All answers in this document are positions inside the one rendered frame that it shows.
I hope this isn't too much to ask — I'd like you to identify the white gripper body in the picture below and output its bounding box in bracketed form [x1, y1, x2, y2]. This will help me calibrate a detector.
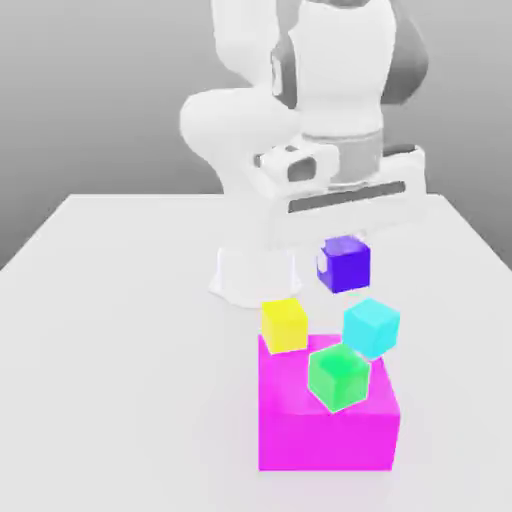
[266, 144, 427, 250]

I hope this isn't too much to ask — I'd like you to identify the small blue cube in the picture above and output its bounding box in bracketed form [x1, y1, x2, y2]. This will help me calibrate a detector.
[316, 234, 372, 295]

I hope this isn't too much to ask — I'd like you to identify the small yellow cube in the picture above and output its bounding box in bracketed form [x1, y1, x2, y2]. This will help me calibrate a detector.
[260, 297, 309, 356]

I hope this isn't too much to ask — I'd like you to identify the small cyan cube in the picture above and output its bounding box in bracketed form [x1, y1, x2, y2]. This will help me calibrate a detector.
[342, 296, 402, 361]

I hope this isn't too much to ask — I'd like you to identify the small green cube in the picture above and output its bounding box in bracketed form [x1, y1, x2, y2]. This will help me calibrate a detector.
[307, 342, 371, 414]

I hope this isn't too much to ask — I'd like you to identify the large magenta box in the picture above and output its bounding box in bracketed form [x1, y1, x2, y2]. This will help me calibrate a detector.
[258, 333, 402, 472]

